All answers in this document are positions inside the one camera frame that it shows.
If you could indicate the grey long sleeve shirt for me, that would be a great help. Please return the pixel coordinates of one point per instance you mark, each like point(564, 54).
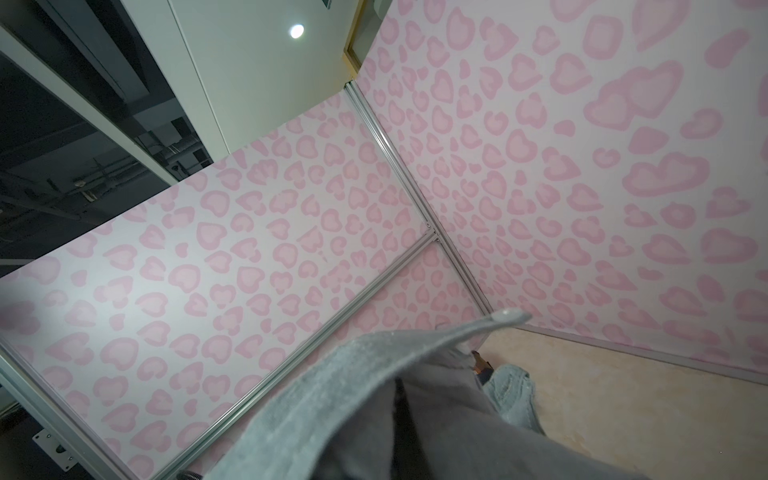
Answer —
point(399, 405)

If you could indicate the folded plaid flannel shirt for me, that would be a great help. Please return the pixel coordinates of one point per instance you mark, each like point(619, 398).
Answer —
point(482, 368)

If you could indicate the diagonal aluminium frame bar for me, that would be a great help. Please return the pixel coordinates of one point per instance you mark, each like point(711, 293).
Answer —
point(240, 408)

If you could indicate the left corner aluminium post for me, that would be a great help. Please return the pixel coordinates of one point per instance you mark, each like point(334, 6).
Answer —
point(417, 197)

